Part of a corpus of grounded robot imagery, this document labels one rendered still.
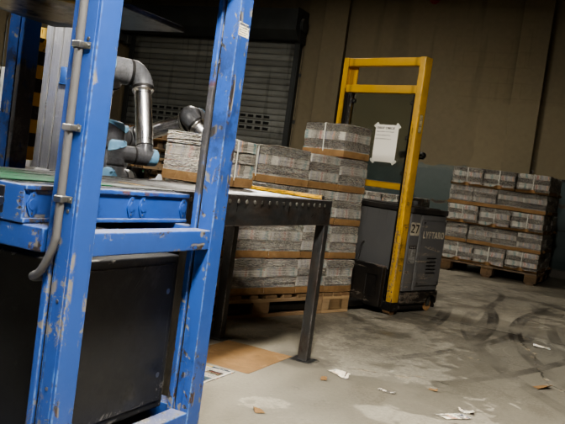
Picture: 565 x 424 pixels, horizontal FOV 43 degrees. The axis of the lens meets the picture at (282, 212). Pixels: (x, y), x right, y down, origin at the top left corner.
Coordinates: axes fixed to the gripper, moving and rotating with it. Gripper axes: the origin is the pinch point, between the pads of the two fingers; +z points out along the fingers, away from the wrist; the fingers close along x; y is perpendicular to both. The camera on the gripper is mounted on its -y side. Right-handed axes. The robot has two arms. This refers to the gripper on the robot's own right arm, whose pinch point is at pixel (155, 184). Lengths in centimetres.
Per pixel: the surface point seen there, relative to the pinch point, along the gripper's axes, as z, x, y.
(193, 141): 8.0, -12.5, 22.3
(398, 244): 224, -51, -24
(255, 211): -21, -65, -3
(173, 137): 7.7, -1.2, 23.0
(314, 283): 53, -64, -37
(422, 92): 225, -52, 84
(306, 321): 53, -62, -57
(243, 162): 33.7, -25.4, 16.1
